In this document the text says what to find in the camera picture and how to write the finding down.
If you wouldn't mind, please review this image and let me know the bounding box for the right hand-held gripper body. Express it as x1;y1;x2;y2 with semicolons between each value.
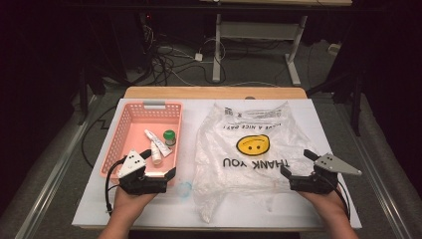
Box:
289;152;362;195

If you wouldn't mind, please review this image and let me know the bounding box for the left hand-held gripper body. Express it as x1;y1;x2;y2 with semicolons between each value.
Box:
117;149;169;196

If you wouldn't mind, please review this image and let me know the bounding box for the white dropper bottle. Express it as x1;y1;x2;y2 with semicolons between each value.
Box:
150;140;163;166

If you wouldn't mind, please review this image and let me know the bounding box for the white ointment tube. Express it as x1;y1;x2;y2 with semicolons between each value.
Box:
143;128;174;158

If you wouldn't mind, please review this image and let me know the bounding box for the pink perforated plastic basket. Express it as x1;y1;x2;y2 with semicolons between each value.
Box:
100;100;183;186

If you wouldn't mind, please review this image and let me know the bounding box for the clear printed plastic bag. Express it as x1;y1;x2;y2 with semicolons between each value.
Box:
192;101;319;224

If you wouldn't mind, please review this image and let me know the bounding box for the person's left hand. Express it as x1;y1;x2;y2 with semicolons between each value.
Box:
111;187;157;215

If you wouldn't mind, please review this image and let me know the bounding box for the person's right hand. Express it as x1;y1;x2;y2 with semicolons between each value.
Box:
296;186;348;217

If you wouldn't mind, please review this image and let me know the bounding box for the small green-capped jar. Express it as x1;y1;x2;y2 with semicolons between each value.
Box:
162;128;177;147

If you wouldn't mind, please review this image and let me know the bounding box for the black stand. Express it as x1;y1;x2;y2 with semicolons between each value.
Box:
307;64;364;137

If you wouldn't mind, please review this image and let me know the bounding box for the white power strip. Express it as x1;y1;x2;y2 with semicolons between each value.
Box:
327;42;342;57

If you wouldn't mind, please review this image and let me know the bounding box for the dark computer tower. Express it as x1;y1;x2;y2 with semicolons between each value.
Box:
137;11;158;69

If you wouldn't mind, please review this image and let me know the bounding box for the white-framed desk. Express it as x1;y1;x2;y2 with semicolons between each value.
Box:
198;0;353;87

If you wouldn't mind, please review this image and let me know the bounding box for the left hand-held gripper cable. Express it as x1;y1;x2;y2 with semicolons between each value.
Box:
105;158;127;215

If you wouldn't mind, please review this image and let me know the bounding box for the hand-held gripper cable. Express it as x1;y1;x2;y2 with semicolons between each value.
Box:
105;158;127;215
317;172;352;222

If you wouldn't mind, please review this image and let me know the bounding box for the right hand-held gripper cable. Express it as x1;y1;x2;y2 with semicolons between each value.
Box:
317;172;352;222

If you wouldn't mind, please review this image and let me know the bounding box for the black floor cable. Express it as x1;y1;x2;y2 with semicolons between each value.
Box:
81;105;117;169

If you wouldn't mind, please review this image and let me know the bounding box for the metal floor rail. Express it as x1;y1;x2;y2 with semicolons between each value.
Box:
341;99;416;239
14;96;99;239

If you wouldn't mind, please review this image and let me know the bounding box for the tangle of floor cables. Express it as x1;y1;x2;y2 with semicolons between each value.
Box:
142;24;230;88

